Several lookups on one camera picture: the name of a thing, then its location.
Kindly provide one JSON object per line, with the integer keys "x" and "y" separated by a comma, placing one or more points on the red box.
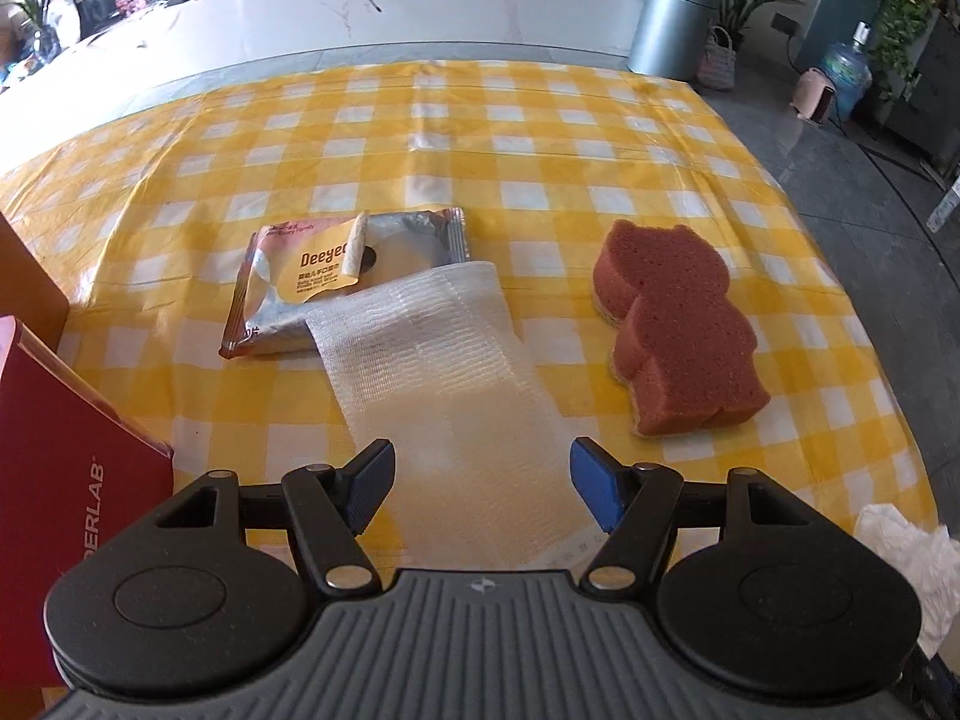
{"x": 52, "y": 465}

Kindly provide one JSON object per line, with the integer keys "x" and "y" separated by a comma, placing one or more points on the small photo card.
{"x": 130, "y": 2}

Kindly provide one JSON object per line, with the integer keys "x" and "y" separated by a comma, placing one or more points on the white tube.
{"x": 945, "y": 206}

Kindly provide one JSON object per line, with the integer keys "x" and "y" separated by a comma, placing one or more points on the dark grey cabinet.
{"x": 930, "y": 97}

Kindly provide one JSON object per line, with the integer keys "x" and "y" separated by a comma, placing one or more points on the long-leaf plant in basket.
{"x": 718, "y": 60}

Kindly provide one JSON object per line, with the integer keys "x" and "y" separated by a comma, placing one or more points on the white mesh cloth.
{"x": 435, "y": 390}

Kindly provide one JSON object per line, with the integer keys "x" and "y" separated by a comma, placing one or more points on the grey metal trash can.
{"x": 671, "y": 30}

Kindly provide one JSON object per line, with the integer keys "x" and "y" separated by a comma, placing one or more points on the yellow checked tablecloth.
{"x": 562, "y": 150}

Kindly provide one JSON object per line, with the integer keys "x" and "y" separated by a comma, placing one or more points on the white marble TV console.
{"x": 375, "y": 37}

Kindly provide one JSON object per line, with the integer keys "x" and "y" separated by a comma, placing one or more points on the snack packet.
{"x": 300, "y": 270}

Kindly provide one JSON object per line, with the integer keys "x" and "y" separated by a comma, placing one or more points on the crumpled white plastic bag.
{"x": 907, "y": 570}

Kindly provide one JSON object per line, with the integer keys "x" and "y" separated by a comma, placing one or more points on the blue water bottle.
{"x": 847, "y": 75}

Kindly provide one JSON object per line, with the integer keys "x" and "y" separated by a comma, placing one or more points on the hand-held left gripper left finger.
{"x": 366, "y": 481}

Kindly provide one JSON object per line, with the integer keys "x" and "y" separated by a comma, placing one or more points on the green plant in blue vase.
{"x": 37, "y": 37}

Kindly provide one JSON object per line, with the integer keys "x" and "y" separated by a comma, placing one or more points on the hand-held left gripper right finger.
{"x": 596, "y": 481}

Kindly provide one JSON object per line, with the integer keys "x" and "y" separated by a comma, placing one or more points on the orange cardboard box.
{"x": 26, "y": 285}

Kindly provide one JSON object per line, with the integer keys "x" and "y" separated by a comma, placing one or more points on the brown bear-shaped sponge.
{"x": 675, "y": 330}

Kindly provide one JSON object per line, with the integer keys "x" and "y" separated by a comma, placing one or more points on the pink space heater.
{"x": 816, "y": 97}

